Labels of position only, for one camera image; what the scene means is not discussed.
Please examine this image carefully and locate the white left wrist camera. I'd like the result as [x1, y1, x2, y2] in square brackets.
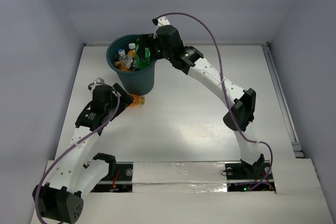
[88, 77, 105, 91]

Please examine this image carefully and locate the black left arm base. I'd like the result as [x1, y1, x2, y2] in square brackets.
[91, 162, 133, 193]

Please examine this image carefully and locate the small orange patterned bottle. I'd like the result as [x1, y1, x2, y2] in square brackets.
[130, 94, 145, 107]

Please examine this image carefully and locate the large clear plastic bottle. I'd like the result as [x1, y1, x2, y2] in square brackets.
[118, 49, 126, 59]

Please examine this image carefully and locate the small orange juice bottle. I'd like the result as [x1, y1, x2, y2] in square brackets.
[114, 61, 132, 72]

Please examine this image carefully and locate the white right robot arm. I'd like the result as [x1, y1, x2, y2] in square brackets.
[137, 25, 265, 179]

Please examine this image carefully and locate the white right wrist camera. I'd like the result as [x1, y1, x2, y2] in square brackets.
[152, 16, 170, 33]

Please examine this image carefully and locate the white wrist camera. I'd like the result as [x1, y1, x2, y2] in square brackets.
[152, 16, 170, 33]
[88, 77, 105, 91]

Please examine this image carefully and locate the clear bottle black label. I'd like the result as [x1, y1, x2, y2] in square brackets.
[119, 55, 139, 71]

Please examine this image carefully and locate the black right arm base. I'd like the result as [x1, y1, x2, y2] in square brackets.
[221, 161, 276, 192]

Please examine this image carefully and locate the dark green plastic bin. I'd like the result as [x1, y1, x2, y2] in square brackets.
[106, 34, 156, 95]

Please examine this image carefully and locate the yellow blue label bottle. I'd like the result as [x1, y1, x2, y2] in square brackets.
[128, 43, 136, 58]

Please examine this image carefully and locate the green soda bottle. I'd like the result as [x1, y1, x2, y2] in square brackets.
[134, 38, 152, 70]

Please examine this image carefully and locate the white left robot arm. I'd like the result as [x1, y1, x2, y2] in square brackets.
[33, 78, 134, 223]

